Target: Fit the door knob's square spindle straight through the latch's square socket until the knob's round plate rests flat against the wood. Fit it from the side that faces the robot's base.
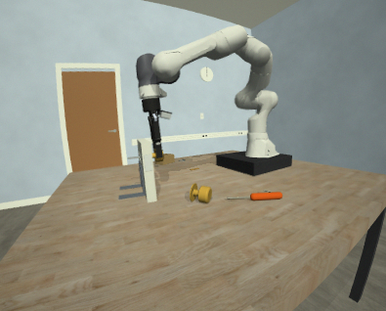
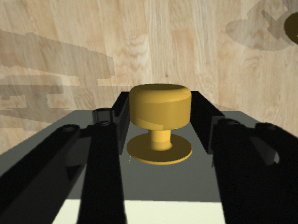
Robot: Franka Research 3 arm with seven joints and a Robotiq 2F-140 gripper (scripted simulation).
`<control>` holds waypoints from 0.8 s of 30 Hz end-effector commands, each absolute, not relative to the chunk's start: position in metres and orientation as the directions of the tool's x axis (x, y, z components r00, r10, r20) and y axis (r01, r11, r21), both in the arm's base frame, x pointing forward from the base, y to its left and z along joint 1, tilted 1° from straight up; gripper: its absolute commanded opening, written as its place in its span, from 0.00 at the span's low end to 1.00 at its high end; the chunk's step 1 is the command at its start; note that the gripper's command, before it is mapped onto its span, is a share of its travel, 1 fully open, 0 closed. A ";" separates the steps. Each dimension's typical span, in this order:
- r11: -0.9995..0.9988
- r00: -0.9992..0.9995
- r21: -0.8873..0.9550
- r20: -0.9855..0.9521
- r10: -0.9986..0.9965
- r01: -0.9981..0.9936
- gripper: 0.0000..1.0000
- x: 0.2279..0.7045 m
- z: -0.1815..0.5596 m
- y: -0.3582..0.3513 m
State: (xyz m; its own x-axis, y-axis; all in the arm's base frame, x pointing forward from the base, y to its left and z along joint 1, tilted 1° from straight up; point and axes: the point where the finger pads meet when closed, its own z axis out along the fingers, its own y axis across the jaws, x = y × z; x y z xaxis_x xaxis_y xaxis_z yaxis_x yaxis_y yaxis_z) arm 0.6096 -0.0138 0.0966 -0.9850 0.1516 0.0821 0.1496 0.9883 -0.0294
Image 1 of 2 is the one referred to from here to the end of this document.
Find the orange-handled screwdriver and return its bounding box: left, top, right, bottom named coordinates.
left=232, top=192, right=282, bottom=200

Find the tan cardboard box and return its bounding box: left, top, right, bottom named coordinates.
left=154, top=154, right=175, bottom=165

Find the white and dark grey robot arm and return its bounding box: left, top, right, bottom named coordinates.
left=136, top=24, right=279, bottom=157

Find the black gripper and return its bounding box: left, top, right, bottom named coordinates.
left=142, top=98, right=163, bottom=158

